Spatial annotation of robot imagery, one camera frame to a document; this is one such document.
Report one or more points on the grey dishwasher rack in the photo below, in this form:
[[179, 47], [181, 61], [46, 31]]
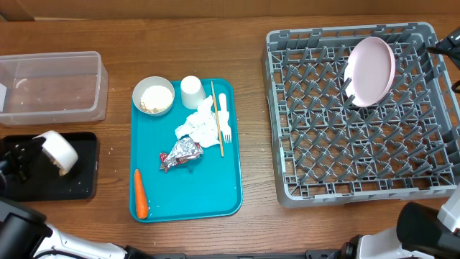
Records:
[[328, 151]]

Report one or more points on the silver red foil wrapper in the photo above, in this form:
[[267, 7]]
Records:
[[184, 150]]

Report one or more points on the grey bowl with rice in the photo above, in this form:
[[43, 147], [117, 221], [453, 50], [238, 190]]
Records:
[[153, 96]]

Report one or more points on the pink round plate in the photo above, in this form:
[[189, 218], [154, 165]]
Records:
[[371, 69]]

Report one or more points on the white plastic cup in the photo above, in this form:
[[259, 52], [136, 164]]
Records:
[[192, 92]]

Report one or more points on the clear plastic storage bin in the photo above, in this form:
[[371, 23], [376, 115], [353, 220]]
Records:
[[51, 88]]

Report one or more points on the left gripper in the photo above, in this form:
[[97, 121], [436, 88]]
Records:
[[19, 159]]

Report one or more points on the wooden chopstick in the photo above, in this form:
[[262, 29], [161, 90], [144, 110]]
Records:
[[217, 119]]

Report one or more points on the teal serving tray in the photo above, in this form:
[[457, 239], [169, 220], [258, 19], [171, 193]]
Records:
[[210, 186]]

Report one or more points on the white bowl with peanuts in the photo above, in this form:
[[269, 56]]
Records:
[[59, 151]]

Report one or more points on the white plastic fork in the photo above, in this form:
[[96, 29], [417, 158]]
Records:
[[224, 118]]

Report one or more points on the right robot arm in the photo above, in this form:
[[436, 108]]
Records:
[[420, 232]]

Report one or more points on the orange carrot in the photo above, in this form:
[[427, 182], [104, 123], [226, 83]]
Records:
[[142, 208]]

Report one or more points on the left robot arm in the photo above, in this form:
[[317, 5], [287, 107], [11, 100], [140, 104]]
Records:
[[25, 232]]

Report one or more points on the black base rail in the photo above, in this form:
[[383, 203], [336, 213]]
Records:
[[248, 256]]

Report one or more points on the black plastic waste bin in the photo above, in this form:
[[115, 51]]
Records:
[[44, 182]]

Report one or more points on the crumpled white napkin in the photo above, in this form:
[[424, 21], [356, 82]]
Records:
[[201, 125]]

